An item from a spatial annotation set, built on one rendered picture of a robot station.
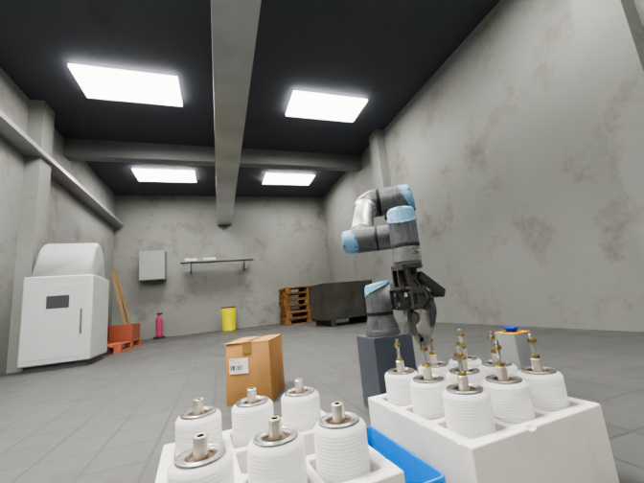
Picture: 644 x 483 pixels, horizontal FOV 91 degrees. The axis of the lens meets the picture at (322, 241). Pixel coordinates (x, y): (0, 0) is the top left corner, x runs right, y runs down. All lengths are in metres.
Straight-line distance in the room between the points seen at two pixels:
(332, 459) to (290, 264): 8.50
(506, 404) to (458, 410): 0.12
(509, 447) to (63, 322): 4.65
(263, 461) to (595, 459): 0.72
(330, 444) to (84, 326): 4.39
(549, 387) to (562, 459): 0.14
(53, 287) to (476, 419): 4.71
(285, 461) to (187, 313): 8.27
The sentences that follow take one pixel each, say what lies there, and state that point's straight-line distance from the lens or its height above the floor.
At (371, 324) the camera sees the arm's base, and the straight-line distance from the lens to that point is 1.44.
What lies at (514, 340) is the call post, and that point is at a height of 0.29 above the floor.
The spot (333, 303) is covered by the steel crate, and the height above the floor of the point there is 0.42.
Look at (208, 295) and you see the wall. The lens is 8.78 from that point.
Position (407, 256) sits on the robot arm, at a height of 0.56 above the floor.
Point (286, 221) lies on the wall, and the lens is 9.28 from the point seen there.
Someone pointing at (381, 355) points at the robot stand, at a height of 0.23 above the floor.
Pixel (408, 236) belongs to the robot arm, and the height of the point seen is 0.61.
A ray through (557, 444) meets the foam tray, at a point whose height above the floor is 0.14.
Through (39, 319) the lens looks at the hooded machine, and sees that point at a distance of 4.98.
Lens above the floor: 0.47
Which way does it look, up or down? 11 degrees up
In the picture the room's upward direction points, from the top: 6 degrees counter-clockwise
